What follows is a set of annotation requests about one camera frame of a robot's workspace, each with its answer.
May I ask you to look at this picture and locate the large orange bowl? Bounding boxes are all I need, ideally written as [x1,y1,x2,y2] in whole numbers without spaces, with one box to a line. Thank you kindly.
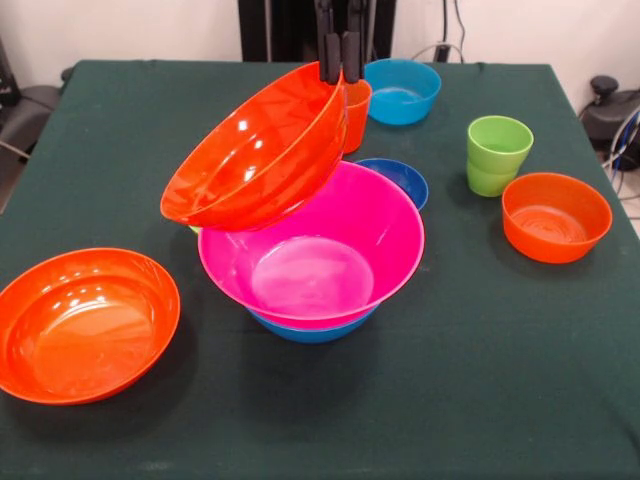
[159,61,349,232]
[0,247,182,405]

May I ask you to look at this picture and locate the dark green table cloth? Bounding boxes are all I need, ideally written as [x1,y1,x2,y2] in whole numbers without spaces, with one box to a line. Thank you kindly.
[0,59,640,480]

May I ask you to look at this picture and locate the dark blue bowl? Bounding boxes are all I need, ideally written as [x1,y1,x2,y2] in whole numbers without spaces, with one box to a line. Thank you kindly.
[354,158,430,212]

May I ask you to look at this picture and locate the small light blue bowl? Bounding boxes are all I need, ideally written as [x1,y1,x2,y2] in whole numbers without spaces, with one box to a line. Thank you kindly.
[363,58,443,127]

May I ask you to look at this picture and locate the small orange bowl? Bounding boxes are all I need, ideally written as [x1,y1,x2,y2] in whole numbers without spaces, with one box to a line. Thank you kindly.
[501,172,614,265]

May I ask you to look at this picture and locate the green cup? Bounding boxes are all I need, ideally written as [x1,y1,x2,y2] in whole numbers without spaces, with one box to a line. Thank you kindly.
[466,115,535,198]

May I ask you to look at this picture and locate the large pink bowl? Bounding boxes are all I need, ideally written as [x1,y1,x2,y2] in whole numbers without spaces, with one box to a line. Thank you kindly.
[198,160,426,331]

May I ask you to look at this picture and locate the hanging black cables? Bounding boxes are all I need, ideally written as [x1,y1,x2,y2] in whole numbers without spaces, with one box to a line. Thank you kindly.
[409,0,469,64]

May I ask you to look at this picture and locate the grey pedestal foot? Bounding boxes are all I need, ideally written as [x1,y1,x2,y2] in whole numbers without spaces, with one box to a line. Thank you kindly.
[579,74,640,134]
[0,84,56,146]

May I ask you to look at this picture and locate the cable tangle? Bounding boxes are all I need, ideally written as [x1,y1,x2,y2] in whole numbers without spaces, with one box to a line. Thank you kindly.
[599,112,640,201]

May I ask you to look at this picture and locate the orange cup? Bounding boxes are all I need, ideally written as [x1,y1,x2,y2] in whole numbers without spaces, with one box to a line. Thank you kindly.
[343,79,374,155]

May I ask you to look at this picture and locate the large light blue bowl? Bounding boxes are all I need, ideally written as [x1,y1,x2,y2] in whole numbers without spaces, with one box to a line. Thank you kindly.
[248,305,379,345]

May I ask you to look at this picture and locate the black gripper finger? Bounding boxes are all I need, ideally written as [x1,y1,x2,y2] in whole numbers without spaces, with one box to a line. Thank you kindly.
[313,0,344,84]
[341,0,369,84]

